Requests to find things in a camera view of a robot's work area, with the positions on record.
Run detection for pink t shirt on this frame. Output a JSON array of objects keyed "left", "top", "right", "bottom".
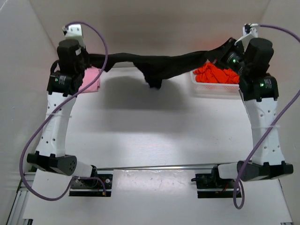
[{"left": 78, "top": 67, "right": 104, "bottom": 93}]

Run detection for black t shirt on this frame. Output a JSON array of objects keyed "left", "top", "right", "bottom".
[{"left": 88, "top": 37, "right": 237, "bottom": 90}]

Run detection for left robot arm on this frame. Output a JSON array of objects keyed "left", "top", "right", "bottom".
[{"left": 27, "top": 24, "right": 93, "bottom": 177}]

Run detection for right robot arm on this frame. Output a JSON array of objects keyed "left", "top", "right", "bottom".
[{"left": 217, "top": 23, "right": 293, "bottom": 181}]

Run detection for orange garment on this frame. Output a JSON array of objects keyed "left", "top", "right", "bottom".
[{"left": 193, "top": 62, "right": 240, "bottom": 84}]

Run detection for white plastic basket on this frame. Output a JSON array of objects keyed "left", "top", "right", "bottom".
[{"left": 189, "top": 71, "right": 240, "bottom": 99}]

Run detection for white front cover board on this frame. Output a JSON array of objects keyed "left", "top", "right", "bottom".
[{"left": 23, "top": 170, "right": 292, "bottom": 225}]

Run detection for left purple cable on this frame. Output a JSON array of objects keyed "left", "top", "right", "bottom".
[{"left": 19, "top": 21, "right": 110, "bottom": 202}]

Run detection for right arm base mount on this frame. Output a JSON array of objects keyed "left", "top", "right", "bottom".
[{"left": 191, "top": 166, "right": 234, "bottom": 199}]

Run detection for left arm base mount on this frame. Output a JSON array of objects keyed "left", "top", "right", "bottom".
[{"left": 69, "top": 169, "right": 113, "bottom": 197}]

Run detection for aluminium table frame rail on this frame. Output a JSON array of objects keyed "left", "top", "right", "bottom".
[{"left": 6, "top": 181, "right": 33, "bottom": 225}]

